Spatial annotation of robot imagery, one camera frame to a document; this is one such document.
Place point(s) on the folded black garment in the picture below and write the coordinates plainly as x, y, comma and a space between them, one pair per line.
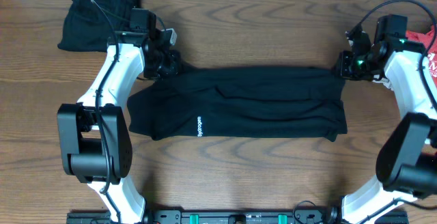
88, 23

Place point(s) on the beige garment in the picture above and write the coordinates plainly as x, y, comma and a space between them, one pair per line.
382, 80

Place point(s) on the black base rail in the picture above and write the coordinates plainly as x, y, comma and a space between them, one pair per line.
303, 214

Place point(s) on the black t-shirt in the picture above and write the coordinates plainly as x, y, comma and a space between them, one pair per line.
252, 101

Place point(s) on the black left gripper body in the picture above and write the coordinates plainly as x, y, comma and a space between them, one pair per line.
162, 65

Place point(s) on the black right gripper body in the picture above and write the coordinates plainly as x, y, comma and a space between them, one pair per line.
358, 66

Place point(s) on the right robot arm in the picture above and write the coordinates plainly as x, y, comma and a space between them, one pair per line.
404, 173

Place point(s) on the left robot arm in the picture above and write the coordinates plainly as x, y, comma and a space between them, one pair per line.
94, 138

